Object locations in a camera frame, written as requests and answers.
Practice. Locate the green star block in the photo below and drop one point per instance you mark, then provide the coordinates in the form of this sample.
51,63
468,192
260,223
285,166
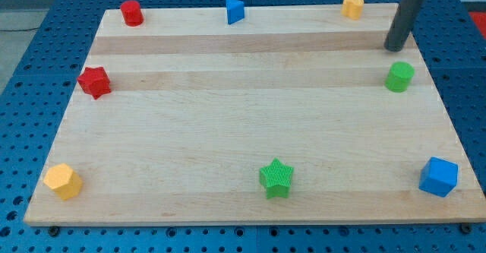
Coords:
276,178

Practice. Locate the wooden board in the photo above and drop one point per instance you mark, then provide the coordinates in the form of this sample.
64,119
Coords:
199,106

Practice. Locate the red star block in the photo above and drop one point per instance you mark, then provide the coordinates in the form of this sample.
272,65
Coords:
95,82

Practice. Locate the blue triangle block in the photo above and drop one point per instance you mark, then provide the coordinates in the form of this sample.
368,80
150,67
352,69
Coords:
235,11

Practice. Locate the red cylinder block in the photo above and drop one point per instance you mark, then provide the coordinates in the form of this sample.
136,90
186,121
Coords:
131,12

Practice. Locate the yellow heart block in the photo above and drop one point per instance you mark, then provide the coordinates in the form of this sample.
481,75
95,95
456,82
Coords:
352,8

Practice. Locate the green cylinder block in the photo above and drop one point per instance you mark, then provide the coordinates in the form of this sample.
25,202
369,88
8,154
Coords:
399,77

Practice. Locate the yellow hexagon block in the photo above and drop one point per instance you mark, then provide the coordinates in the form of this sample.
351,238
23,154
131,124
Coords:
63,181

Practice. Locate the blue cube block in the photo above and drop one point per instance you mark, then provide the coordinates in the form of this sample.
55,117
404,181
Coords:
438,177

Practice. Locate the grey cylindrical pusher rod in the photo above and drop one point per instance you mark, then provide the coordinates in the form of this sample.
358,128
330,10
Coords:
402,24

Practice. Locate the black bolt front left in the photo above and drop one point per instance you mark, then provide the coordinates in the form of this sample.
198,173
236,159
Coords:
53,231

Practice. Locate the black bolt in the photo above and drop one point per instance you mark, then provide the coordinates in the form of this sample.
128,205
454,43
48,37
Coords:
53,231
465,228

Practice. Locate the black bolt front right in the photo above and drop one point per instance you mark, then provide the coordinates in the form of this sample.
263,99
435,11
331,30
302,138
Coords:
465,228

